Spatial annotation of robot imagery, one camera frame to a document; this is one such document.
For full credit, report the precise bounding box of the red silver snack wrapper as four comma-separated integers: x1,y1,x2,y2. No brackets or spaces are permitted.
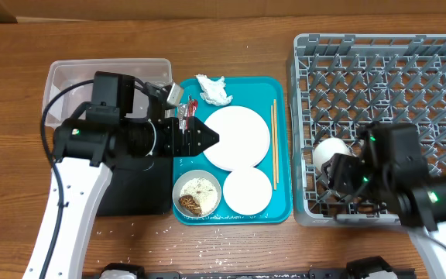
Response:
177,95,198,133

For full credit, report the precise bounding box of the grey bowl with rice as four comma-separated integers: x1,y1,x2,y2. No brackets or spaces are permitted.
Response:
172,170,222,219

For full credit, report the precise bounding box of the teal serving tray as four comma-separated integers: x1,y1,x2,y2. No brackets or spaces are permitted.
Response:
173,77,293,226

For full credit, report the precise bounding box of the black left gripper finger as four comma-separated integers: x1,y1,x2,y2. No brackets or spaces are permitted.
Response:
206,136,219,149
203,126,219,139

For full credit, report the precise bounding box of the small pink bowl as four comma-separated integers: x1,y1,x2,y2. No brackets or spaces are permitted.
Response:
222,167,273,215

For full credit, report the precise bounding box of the white cup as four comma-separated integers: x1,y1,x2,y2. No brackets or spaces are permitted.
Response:
312,137,352,171

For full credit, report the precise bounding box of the grey dishwasher rack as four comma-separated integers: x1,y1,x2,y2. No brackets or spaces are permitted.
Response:
287,33,446,226

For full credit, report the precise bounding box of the clear plastic bin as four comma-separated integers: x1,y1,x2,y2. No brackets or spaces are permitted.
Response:
43,58,173,129

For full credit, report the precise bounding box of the black tray bin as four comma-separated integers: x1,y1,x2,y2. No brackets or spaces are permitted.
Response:
97,157,173,216

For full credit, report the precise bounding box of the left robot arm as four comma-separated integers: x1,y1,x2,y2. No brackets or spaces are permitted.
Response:
24,71,219,278

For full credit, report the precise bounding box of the brown mushroom piece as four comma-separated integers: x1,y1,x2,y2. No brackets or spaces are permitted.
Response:
178,195,202,216

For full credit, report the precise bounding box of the wooden chopstick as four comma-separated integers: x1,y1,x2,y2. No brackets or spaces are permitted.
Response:
272,99,280,190
271,105,277,191

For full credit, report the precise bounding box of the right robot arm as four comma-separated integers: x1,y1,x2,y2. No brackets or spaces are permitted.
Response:
313,122,446,252

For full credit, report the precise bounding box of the large white plate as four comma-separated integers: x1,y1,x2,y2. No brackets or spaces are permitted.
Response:
204,105,270,171

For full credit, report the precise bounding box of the crumpled white napkin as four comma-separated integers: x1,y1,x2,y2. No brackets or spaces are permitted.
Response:
195,74,233,106

